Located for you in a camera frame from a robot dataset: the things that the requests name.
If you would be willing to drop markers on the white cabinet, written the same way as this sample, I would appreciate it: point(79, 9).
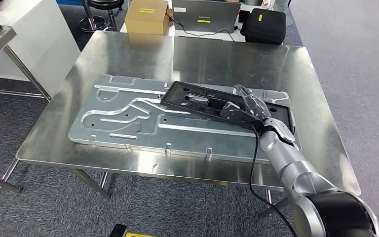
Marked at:
point(45, 39)

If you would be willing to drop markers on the grooved aluminium plate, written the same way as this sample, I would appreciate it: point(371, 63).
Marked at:
point(192, 140)

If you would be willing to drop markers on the black chrome stool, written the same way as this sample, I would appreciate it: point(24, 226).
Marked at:
point(107, 4)

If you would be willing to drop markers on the steel workbench table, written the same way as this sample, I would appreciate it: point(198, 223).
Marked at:
point(209, 55)

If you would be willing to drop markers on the black carrying case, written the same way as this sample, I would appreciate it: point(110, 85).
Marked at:
point(264, 27)

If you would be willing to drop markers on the brown cardboard box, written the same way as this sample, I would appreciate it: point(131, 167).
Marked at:
point(147, 23)

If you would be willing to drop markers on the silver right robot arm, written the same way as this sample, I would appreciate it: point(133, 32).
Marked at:
point(294, 163)

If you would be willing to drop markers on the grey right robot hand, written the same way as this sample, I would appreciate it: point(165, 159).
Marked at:
point(256, 106)

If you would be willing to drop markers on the grey laptop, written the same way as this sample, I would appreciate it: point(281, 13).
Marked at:
point(206, 13)

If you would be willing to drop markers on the black plastic plate bracket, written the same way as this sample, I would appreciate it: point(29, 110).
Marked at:
point(176, 95)

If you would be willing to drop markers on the black flat robot part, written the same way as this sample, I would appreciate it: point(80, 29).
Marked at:
point(117, 230)

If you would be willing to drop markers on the white desk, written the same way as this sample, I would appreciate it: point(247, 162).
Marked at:
point(196, 37)

